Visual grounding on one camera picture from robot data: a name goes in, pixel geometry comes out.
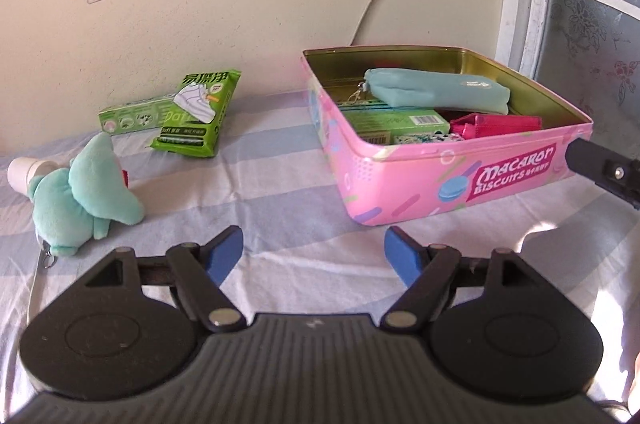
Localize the striped bed sheet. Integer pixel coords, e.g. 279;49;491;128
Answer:
0;87;640;424

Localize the teal plush toy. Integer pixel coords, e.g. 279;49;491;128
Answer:
27;131;146;270

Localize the green wipes packet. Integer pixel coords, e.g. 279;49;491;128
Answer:
149;68;243;157

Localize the magenta wallet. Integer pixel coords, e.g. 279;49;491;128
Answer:
447;113;543;140

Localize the pink biscuit tin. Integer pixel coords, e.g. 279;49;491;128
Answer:
301;46;595;226

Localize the green toothpaste box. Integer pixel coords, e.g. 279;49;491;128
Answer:
97;96;178;136

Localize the teal zipper pouch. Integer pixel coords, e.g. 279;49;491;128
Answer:
362;68;512;116

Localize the white pill bottle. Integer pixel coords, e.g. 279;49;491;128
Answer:
7;157;56;196

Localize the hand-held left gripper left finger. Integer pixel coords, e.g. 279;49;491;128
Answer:
85;225;246;334

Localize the patterned window glass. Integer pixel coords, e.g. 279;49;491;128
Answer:
532;0;640;165

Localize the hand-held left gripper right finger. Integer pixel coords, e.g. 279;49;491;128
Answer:
381;225;546;332

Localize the green medicine box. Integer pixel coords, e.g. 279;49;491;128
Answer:
340;102;453;145

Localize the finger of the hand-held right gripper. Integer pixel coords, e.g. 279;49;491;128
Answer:
565;138;640;211

